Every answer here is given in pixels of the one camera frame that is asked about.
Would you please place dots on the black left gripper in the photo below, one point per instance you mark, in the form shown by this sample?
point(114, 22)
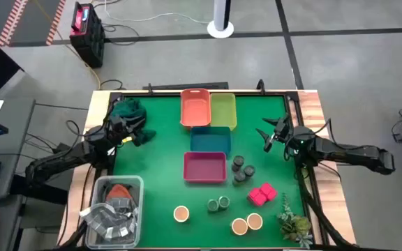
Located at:
point(124, 123)

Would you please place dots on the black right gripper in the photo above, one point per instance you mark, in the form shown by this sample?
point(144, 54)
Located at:
point(283, 132)

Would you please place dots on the pink spice box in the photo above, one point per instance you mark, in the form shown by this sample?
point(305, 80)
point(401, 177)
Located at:
point(268, 191)
point(257, 197)

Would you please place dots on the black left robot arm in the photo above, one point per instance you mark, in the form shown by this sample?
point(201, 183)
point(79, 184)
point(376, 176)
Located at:
point(65, 157)

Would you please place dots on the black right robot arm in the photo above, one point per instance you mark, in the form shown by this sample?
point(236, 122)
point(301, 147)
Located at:
point(344, 151)

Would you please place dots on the small yellow tag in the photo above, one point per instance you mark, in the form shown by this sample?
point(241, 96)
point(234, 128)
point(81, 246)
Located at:
point(127, 139)

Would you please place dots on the dark green cloth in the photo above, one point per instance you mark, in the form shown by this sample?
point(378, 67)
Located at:
point(131, 106)

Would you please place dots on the green table mat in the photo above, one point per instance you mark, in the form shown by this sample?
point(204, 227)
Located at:
point(166, 139)

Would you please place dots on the yellow-green plastic bin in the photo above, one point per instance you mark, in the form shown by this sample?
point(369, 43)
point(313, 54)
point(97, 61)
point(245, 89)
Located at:
point(223, 111)

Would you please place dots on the teal plastic bin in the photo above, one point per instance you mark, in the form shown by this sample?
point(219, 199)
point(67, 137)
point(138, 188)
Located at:
point(210, 141)

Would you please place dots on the orange cloth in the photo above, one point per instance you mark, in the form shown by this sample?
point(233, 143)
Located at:
point(119, 191)

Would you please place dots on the orange plastic bin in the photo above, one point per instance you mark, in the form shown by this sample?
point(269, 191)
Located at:
point(195, 108)

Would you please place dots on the magenta plastic bin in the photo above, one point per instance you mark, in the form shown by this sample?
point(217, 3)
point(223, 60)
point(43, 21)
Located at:
point(204, 167)

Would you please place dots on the black crate with red top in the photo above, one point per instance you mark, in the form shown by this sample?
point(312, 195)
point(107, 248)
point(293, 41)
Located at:
point(89, 38)

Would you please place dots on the grey quilted fabric strip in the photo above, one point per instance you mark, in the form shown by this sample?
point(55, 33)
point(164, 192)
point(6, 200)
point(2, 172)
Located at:
point(110, 218)

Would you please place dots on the artificial succulent plant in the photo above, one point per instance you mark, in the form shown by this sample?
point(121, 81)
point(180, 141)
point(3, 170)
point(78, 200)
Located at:
point(293, 224)

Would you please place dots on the grey desk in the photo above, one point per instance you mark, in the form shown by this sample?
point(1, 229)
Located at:
point(16, 139)

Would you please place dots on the clear plastic storage container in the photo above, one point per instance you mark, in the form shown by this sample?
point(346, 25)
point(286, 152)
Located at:
point(93, 240)

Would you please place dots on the black table frame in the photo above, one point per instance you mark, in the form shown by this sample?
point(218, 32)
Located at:
point(152, 94)

